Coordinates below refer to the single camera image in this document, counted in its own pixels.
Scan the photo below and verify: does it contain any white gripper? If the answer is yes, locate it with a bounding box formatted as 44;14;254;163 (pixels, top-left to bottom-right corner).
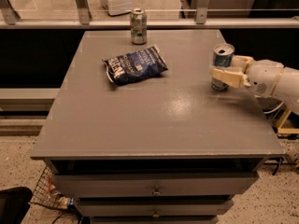
211;55;284;98

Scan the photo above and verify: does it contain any blue silver redbull can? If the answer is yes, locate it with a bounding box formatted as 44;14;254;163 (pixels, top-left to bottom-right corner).
211;43;235;91

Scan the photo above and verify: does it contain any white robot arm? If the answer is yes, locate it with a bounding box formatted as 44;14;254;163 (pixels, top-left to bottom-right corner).
211;55;299;115

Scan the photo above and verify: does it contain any green white soda can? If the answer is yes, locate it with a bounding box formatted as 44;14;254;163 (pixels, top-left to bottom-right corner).
130;8;147;45

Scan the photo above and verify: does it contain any dark cabinet behind glass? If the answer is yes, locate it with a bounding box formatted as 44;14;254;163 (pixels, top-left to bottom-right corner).
180;0;255;19

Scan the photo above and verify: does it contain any dark blue chip bag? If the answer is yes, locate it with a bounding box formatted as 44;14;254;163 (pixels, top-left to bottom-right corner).
103;46;168;85

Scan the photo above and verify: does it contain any grey drawer cabinet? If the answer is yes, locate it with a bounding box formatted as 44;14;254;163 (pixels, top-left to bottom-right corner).
32;30;283;224

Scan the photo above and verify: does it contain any lower grey drawer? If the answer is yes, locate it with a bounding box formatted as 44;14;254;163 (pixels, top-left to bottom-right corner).
76;199;234;217

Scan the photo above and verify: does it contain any grey drawer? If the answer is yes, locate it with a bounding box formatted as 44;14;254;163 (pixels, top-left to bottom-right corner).
52;172;258;198
76;199;234;217

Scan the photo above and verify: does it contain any upper grey drawer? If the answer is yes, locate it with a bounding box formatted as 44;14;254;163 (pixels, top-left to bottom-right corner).
52;172;258;198

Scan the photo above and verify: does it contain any metal glass railing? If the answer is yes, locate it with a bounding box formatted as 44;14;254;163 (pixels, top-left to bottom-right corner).
0;0;299;29

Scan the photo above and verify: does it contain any black chair corner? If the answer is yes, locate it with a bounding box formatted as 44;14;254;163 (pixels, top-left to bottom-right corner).
0;187;33;224

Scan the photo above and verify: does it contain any yellow metal frame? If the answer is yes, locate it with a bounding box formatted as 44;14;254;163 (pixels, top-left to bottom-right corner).
274;107;299;136

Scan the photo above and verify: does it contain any wire mesh basket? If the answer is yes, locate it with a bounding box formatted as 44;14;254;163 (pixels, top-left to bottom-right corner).
31;167;74;210

